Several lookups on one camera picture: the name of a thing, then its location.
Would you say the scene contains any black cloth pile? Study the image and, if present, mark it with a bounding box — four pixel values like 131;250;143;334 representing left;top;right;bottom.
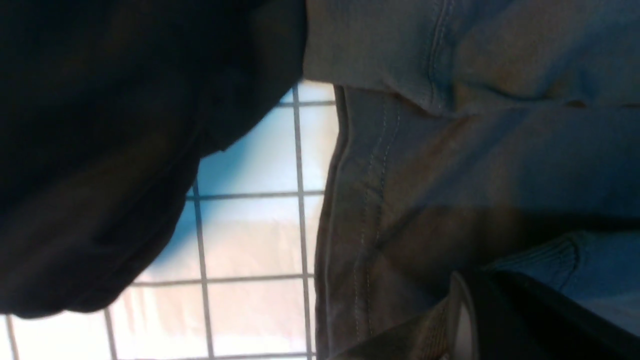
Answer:
0;0;307;319

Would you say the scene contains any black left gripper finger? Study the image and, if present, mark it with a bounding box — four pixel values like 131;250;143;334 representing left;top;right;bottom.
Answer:
446;270;640;360

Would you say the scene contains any gray long-sleeved shirt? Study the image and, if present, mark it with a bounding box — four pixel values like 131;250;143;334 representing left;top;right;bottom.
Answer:
303;0;640;360

